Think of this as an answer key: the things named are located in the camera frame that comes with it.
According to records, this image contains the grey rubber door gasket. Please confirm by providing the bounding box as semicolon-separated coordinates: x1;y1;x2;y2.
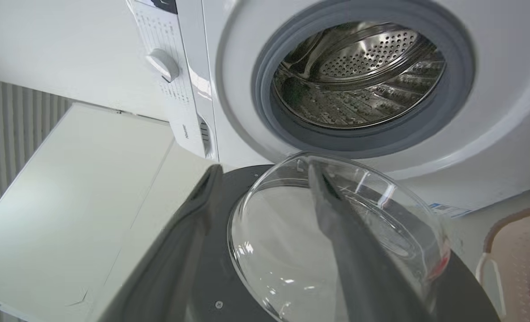
250;0;477;160

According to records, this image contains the white front-load washing machine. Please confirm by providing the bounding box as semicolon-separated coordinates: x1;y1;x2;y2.
126;0;530;220

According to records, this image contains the white flat cabinet panel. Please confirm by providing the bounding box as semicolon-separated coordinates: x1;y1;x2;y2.
0;102;223;322

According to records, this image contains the white round control dial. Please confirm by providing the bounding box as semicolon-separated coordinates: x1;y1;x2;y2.
146;48;181;84

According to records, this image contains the blue white label sticker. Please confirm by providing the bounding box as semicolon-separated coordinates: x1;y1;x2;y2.
428;202;471;219

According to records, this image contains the white ribbed wall panel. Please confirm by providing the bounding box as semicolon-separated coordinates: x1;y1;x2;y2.
0;78;74;224

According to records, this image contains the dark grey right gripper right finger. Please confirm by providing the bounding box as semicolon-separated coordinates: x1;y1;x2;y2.
308;161;432;322

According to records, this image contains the perforated steel washer drum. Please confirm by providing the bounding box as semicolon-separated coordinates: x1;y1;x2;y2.
272;21;447;130

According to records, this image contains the washing machine door glass bowl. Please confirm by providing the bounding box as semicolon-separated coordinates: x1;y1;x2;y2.
176;151;502;322

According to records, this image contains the beige plastic laundry basket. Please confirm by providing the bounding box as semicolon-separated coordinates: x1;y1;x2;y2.
475;203;530;322

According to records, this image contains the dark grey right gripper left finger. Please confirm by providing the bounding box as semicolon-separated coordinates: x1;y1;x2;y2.
99;164;224;322

